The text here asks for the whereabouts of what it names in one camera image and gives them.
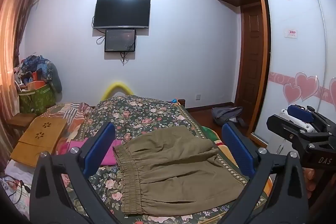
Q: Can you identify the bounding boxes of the grey backpack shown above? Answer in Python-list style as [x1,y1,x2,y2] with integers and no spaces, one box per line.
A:
[211,106,246,128]

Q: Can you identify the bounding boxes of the bamboo lap desk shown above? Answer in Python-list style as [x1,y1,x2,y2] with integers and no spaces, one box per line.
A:
[10,116,68,168]

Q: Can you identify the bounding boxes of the wooden nightstand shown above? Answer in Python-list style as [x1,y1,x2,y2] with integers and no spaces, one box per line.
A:
[7,112,36,130]

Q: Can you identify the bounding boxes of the olive green pants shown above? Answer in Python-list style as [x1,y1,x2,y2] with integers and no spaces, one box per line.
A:
[113,125,248,215]

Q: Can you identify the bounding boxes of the brown wooden door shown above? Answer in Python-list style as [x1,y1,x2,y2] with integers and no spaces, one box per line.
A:
[232,2,264,109]

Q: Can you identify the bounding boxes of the black monitor cable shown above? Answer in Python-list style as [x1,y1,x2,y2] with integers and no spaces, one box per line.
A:
[120,51,132,65]

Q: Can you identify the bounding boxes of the floral bedspread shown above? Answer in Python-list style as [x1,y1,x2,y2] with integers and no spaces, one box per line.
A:
[59,95,275,224]

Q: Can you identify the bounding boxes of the green fabric bag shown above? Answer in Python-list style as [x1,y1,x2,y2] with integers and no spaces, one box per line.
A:
[18,84,57,115]

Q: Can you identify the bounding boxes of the wardrobe with heart-print sliding doors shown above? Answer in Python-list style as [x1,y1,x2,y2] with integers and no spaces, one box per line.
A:
[251,0,336,151]

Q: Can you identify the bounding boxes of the pile of clothes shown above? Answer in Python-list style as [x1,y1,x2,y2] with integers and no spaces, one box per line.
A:
[13,55,63,94]

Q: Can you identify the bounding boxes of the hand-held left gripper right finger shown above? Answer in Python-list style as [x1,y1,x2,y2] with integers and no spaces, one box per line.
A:
[222,123,309,224]

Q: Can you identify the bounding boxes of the striped colourful blanket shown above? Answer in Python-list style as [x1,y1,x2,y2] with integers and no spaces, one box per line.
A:
[39,102,92,135]

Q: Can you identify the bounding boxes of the white plastic object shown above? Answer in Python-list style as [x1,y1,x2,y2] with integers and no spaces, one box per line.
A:
[279,108,319,133]

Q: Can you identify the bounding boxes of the yellow foam tube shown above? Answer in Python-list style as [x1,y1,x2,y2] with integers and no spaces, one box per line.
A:
[102,80,134,100]

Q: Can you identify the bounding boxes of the white papers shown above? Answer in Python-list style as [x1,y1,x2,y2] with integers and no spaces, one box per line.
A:
[0,160,34,214]

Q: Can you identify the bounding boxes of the folded pink cloth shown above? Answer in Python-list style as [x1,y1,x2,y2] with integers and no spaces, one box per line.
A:
[56,139,122,166]

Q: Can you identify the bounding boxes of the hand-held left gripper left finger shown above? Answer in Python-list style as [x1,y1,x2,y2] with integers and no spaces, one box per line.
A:
[29,122,116,224]

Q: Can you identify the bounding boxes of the person's right hand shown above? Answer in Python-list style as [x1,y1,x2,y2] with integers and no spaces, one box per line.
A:
[302,168,317,200]

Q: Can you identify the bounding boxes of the patterned curtain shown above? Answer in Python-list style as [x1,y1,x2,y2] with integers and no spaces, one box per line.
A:
[0,0,44,169]

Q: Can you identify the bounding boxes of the small black monitor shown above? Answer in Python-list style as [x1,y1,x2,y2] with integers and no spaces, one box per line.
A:
[104,29,137,53]

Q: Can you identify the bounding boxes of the wall-mounted black television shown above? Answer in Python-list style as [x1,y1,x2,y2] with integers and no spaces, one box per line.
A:
[94,0,151,30]

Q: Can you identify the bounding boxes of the black television cable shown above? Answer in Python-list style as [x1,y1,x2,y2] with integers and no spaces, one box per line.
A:
[92,15,106,45]

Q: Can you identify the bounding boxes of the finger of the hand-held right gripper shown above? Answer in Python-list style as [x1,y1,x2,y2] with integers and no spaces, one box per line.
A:
[266,114,313,151]
[287,105,336,132]

